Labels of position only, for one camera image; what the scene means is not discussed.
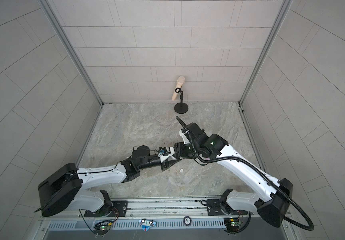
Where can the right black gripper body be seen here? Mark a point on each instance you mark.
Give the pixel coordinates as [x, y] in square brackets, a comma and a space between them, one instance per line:
[185, 151]

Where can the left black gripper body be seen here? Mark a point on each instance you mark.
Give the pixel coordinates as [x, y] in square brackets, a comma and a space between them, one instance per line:
[151, 163]

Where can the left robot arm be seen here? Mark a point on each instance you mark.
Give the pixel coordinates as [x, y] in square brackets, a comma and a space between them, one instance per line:
[68, 187]

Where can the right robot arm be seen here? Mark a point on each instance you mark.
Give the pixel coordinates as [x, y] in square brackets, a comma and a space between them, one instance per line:
[274, 196]

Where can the black microphone stand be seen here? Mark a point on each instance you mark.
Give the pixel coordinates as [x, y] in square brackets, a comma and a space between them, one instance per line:
[181, 107]

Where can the beige microphone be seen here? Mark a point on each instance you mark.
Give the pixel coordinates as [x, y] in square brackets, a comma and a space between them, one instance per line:
[180, 82]

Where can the left green circuit board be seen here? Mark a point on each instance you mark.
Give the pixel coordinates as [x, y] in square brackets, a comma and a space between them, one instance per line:
[103, 227]

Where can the green circuit board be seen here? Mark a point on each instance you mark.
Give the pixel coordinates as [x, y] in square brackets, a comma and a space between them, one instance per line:
[232, 225]
[103, 227]

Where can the right green circuit board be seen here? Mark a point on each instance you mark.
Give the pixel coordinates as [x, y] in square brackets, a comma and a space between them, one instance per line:
[232, 225]

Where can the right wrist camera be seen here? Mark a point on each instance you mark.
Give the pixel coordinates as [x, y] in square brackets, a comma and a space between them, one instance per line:
[185, 134]

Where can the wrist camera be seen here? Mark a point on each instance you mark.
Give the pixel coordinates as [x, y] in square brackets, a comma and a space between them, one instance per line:
[165, 152]
[185, 134]

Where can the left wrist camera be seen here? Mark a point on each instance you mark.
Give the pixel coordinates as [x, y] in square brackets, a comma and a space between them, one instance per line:
[165, 152]

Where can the aluminium rail frame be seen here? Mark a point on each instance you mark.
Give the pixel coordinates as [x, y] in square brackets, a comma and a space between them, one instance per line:
[176, 207]

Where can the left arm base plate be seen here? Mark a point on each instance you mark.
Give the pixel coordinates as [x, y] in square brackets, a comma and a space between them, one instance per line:
[115, 209]

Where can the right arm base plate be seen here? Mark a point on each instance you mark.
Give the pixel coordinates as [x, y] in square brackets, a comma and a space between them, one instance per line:
[213, 207]

